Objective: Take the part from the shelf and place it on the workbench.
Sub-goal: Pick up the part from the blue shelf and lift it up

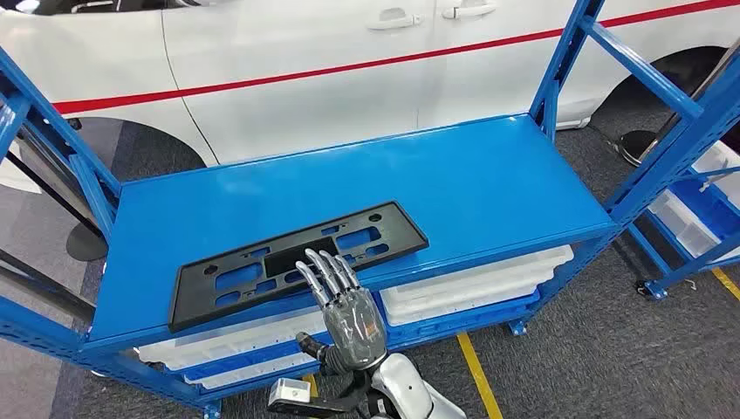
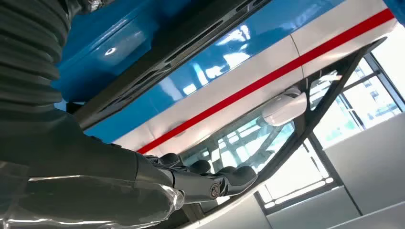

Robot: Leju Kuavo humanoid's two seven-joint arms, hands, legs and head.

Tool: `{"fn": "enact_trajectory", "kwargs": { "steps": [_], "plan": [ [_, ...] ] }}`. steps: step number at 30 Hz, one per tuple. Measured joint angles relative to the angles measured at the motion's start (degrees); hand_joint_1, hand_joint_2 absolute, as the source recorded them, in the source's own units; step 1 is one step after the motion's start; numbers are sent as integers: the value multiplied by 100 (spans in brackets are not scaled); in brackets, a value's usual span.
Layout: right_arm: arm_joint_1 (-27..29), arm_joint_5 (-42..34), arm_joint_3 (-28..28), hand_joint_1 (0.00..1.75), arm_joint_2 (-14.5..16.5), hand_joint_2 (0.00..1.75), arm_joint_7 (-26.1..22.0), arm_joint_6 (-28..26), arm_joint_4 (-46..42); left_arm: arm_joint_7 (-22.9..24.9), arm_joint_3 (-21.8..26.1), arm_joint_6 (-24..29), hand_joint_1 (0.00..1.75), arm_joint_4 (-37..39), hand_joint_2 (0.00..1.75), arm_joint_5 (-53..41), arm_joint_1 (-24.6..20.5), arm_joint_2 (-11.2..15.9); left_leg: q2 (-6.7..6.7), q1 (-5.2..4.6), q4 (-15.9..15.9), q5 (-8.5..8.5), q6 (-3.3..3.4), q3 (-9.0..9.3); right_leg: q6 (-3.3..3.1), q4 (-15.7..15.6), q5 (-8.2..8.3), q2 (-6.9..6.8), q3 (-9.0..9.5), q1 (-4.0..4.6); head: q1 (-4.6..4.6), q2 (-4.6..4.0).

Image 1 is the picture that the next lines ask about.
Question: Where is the white car with red stripe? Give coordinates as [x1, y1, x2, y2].
[0, 0, 740, 168]

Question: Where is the stanchion post with round base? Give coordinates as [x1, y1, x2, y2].
[0, 248, 97, 325]
[615, 52, 740, 168]
[0, 150, 109, 263]

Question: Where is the blue metal shelf rack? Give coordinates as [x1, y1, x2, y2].
[627, 138, 740, 302]
[0, 0, 740, 419]

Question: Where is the black plastic licence plate bracket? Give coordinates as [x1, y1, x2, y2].
[168, 200, 430, 333]

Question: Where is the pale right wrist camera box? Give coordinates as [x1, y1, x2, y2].
[266, 377, 314, 416]

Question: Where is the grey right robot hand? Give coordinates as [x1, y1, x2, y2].
[294, 247, 389, 374]

